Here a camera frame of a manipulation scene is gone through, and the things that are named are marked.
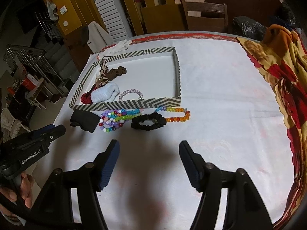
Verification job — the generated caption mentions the white cotton glove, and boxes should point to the white cotton glove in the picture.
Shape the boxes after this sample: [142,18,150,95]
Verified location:
[97,39,132,60]

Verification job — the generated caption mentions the white fluffy scrunchie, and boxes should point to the white fluffy scrunchie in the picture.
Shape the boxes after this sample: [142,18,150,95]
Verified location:
[91,82,120,103]

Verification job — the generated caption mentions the red satin bow clip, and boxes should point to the red satin bow clip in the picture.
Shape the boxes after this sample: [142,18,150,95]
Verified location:
[81,91,92,104]

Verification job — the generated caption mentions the striped tray box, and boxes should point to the striped tray box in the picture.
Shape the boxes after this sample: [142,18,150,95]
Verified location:
[69,46,181,111]

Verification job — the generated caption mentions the white garment on chair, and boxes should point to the white garment on chair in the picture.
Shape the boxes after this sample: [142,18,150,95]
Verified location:
[87,21,113,53]

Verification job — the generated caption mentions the white table cloth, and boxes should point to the white table cloth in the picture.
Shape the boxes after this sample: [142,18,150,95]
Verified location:
[33,32,297,225]

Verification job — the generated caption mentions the wall light switch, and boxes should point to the wall light switch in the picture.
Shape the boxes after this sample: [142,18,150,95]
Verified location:
[59,6,68,15]

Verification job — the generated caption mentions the braided pink grey hairband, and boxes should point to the braided pink grey hairband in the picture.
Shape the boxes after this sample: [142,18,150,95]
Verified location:
[119,89,143,101]

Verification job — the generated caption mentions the black cloth hair clip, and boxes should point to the black cloth hair clip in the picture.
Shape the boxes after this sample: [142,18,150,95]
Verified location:
[70,110,100,133]

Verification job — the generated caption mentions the white louvered door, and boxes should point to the white louvered door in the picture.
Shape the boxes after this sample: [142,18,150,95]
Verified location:
[94,0,132,42]

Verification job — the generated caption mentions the metal rack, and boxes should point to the metal rack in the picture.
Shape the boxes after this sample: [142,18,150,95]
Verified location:
[3,44,68,97]

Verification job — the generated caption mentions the person's left hand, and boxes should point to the person's left hand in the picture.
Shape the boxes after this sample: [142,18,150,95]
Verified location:
[0,172,35,223]

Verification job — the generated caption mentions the wooden chair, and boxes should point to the wooden chair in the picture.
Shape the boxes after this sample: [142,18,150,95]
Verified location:
[181,0,228,33]

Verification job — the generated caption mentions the orange red floral blanket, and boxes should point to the orange red floral blanket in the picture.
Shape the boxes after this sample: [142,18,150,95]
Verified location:
[238,24,306,229]

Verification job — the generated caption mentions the colourful bead bracelet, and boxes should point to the colourful bead bracelet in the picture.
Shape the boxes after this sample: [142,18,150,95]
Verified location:
[98,108,145,132]

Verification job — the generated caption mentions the leopard print bow scrunchie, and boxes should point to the leopard print bow scrunchie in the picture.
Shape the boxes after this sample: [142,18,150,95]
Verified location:
[95,59,127,88]

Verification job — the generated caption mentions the black plastic bag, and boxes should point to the black plastic bag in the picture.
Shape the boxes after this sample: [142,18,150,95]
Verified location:
[232,16,267,41]

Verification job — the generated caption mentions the black scrunchie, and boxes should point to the black scrunchie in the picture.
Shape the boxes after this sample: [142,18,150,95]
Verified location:
[131,112,167,131]

